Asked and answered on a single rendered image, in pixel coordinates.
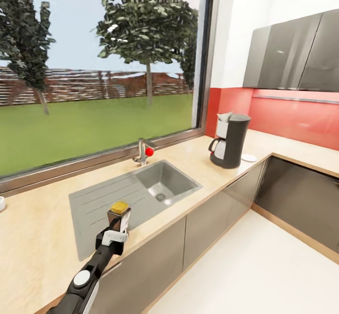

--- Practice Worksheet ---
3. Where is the paper coffee filter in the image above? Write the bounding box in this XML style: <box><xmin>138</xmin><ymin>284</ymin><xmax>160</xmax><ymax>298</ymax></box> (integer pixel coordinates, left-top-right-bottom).
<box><xmin>218</xmin><ymin>112</ymin><xmax>233</xmax><ymax>122</ymax></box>

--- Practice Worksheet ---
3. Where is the bottle of coffee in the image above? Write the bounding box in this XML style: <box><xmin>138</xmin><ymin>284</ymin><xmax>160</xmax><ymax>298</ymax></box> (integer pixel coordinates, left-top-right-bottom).
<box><xmin>107</xmin><ymin>201</ymin><xmax>131</xmax><ymax>235</ymax></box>

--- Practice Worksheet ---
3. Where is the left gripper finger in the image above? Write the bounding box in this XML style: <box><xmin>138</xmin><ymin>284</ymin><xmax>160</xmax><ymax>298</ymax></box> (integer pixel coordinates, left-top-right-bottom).
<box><xmin>97</xmin><ymin>227</ymin><xmax>109</xmax><ymax>237</ymax></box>

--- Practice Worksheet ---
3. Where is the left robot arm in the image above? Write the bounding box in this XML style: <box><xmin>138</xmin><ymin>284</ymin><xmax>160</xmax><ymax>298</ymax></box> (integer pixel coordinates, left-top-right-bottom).
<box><xmin>46</xmin><ymin>227</ymin><xmax>129</xmax><ymax>314</ymax></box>

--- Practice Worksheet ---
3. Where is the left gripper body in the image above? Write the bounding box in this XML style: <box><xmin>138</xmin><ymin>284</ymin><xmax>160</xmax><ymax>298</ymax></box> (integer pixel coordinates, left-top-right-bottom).
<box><xmin>95</xmin><ymin>236</ymin><xmax>124</xmax><ymax>263</ymax></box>

